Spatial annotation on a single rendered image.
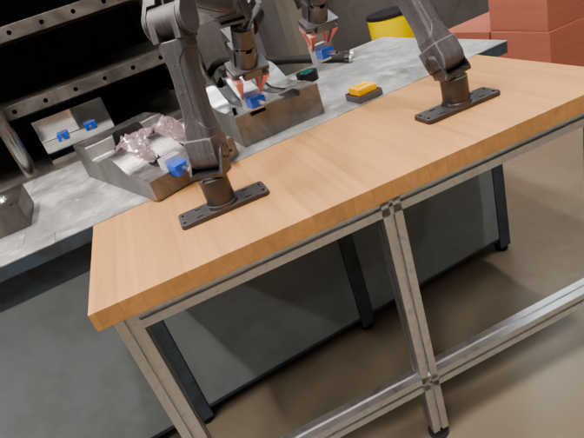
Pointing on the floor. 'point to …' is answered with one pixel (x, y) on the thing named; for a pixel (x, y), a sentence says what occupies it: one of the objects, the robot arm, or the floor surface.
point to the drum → (388, 24)
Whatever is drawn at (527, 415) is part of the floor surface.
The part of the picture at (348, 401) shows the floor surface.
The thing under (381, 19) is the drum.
